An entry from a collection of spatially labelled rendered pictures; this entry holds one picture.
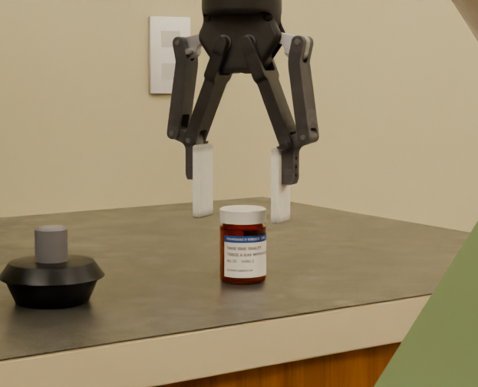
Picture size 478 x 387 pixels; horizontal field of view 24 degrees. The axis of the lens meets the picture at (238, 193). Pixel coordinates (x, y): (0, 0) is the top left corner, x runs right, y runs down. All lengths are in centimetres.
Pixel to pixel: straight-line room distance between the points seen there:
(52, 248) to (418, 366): 54
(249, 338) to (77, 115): 77
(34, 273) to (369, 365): 32
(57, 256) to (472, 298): 55
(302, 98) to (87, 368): 33
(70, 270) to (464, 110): 123
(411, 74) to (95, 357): 123
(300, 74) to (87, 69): 65
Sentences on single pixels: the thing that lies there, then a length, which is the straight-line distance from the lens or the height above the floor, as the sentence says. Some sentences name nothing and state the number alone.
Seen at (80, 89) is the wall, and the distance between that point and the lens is 162.
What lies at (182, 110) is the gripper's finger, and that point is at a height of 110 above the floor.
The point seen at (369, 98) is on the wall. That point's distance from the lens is 192.
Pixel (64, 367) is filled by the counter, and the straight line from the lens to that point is 83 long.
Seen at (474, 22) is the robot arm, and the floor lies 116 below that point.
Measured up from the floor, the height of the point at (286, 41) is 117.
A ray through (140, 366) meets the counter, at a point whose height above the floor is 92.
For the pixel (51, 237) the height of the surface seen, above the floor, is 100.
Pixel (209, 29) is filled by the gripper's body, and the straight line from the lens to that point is 106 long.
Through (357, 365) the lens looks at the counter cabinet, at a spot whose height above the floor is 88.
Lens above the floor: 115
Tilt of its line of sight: 7 degrees down
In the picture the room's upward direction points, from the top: straight up
